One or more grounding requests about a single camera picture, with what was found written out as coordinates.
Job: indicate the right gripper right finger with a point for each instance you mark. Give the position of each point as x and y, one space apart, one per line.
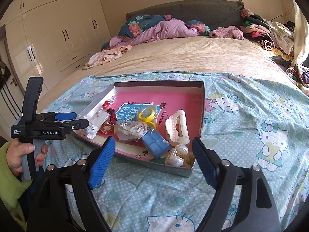
208 162

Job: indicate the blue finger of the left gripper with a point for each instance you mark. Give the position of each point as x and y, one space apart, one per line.
72 125
65 116

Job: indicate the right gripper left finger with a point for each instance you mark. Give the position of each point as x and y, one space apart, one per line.
99 160

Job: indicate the small clear jewelry bag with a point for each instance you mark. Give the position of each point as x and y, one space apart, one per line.
93 127

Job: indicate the orange spiral hair clip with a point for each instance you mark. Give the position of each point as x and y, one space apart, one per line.
189 160

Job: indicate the pearl hair clip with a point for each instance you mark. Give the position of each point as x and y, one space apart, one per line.
176 156

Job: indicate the small blue box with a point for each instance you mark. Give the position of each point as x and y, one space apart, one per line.
155 143

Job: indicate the cream claw hair clip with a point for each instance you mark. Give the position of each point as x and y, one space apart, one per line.
176 129

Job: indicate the yellow hair clip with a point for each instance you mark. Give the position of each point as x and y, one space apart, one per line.
148 116

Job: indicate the left hand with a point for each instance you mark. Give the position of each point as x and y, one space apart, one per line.
15 152

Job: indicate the green fleece sleeve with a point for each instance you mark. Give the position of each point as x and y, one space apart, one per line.
11 190

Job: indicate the Hello Kitty blue blanket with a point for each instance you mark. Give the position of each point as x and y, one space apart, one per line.
259 131

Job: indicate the grey cardboard box tray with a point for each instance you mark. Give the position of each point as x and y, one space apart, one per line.
145 86

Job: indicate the pink patterned garment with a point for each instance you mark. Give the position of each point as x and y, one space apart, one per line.
106 56

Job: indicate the cream wardrobe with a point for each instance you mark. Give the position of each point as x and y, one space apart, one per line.
49 39

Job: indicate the beige bed sheet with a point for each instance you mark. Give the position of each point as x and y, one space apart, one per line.
193 54

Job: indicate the floral dark blue pillow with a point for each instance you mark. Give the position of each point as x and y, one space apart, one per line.
141 22

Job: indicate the purple clothes heap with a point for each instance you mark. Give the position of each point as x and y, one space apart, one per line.
299 75

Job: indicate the mauve fluffy garment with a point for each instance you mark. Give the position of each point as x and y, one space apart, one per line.
230 32

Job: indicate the pink duvet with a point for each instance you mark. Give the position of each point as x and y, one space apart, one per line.
163 30

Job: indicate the pile of clothes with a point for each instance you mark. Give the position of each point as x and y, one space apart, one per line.
274 37

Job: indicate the cream curtain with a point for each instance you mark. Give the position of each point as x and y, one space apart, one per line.
300 36

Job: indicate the dark grey headboard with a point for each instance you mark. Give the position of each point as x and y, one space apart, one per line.
213 13

